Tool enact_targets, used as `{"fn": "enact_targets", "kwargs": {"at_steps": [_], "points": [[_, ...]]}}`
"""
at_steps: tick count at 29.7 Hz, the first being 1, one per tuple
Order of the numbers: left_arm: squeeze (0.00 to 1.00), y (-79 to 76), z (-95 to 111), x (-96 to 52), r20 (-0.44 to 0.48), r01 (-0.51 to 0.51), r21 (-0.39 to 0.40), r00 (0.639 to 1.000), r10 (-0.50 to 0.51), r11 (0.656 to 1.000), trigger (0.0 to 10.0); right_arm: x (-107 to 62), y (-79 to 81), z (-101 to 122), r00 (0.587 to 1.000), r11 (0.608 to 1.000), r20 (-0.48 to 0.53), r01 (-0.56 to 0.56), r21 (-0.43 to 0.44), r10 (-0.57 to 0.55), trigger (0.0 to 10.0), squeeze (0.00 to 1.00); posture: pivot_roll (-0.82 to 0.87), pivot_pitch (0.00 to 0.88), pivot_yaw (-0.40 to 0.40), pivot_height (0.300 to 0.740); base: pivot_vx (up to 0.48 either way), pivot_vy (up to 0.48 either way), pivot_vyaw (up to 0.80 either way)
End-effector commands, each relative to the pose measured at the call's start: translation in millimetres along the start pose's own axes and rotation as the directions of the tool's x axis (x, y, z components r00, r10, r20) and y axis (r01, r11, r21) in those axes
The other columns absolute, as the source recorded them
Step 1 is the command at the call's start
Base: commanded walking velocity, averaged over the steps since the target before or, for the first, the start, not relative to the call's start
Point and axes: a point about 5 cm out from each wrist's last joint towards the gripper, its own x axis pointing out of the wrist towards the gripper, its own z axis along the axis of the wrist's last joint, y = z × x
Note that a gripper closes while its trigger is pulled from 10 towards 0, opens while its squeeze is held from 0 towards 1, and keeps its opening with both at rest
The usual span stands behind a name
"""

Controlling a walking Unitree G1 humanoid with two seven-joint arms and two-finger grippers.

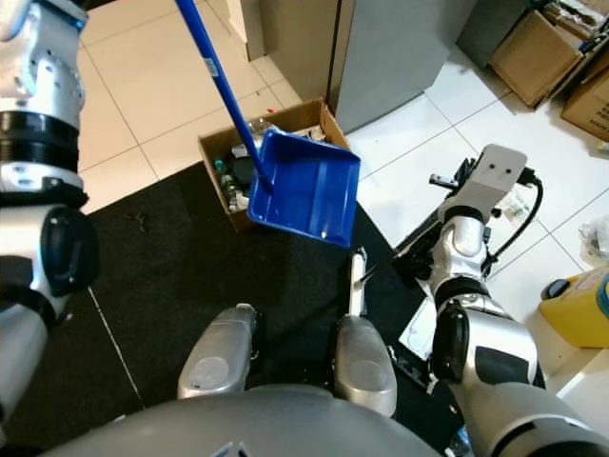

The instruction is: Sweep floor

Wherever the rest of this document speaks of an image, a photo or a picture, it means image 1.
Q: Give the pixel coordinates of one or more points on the black floor mat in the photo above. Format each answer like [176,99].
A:
[200,276]

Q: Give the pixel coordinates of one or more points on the silver left robot leg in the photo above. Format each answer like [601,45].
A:
[224,357]

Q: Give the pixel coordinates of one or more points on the silver right robot leg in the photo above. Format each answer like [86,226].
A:
[366,367]

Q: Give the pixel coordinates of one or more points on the printed brown cardboard box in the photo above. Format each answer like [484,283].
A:
[590,109]

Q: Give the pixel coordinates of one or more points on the crumpled clear plastic bag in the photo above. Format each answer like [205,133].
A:
[596,240]

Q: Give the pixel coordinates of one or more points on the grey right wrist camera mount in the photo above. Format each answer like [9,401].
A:
[495,181]

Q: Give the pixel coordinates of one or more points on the yellow plastic canister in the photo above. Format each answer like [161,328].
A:
[580,307]

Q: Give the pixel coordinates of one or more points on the silver robot torso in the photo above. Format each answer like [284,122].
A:
[295,428]

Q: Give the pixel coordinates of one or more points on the open cardboard box with rubbish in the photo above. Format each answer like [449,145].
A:
[304,116]

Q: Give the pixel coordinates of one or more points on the green-capped plastic bottle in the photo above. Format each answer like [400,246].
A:
[225,183]

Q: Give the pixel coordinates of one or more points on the silver robot leg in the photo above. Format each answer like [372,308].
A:
[366,367]
[224,357]

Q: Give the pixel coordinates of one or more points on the white paper scrap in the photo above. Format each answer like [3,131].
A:
[417,333]

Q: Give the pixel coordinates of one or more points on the grey metal cabinet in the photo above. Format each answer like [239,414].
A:
[390,57]

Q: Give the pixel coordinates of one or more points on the black crumpled rubbish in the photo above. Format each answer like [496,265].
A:
[411,257]

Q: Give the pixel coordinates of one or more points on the open brown cardboard box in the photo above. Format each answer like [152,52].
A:
[533,62]

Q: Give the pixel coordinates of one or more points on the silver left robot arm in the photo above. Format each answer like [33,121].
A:
[33,86]

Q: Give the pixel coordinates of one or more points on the brown wooden cabinet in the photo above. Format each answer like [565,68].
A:
[295,43]

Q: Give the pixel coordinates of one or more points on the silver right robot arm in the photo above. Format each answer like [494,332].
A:
[504,367]

